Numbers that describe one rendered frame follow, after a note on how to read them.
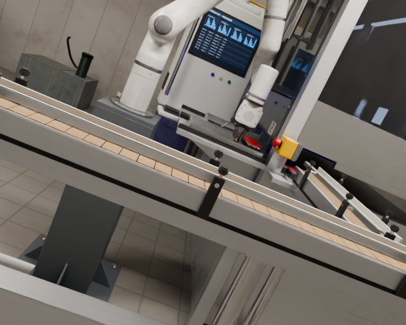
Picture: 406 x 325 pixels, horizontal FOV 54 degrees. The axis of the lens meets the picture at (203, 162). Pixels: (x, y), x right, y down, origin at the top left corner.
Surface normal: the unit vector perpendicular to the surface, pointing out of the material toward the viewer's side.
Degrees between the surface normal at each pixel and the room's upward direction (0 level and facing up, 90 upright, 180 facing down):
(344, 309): 90
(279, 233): 90
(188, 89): 90
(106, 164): 90
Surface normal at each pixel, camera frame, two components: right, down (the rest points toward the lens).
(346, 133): 0.03, 0.26
